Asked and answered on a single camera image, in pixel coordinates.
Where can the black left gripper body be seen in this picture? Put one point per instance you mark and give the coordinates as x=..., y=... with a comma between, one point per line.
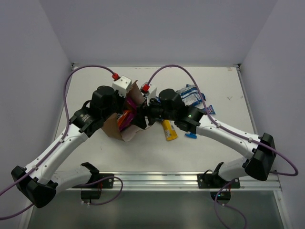
x=121, y=102

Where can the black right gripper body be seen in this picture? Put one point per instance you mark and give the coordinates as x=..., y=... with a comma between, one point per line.
x=155, y=111

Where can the brown paper bag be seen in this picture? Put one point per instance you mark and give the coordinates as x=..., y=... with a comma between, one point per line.
x=127, y=131

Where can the yellow snack packet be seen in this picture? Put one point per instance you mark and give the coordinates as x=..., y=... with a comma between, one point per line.
x=169, y=130

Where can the blue white snack bag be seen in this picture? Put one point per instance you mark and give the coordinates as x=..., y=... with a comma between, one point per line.
x=190, y=95

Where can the light blue snack bar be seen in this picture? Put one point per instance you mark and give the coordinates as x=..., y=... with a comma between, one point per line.
x=191, y=135

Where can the blue candy packet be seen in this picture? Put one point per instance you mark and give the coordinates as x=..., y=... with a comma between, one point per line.
x=210, y=110

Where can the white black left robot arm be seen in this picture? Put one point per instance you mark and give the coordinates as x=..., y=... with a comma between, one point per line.
x=40, y=180

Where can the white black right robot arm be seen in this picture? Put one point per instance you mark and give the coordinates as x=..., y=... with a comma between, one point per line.
x=256, y=152

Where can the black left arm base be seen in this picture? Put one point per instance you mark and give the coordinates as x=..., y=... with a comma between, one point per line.
x=96, y=185

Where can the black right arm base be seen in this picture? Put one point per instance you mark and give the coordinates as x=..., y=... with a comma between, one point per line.
x=211, y=180

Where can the orange snack packet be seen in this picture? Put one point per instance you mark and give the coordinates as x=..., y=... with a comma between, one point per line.
x=123, y=117

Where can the magenta snack wrapper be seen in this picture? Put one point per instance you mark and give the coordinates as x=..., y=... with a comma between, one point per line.
x=130, y=105

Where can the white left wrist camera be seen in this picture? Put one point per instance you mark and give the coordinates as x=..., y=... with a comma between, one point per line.
x=122, y=85

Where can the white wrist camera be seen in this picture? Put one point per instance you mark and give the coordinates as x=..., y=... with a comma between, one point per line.
x=122, y=85
x=149, y=92

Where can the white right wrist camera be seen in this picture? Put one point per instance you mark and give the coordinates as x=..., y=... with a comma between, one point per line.
x=149, y=92

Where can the aluminium mounting rail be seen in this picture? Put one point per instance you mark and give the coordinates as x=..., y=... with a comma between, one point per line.
x=188, y=181

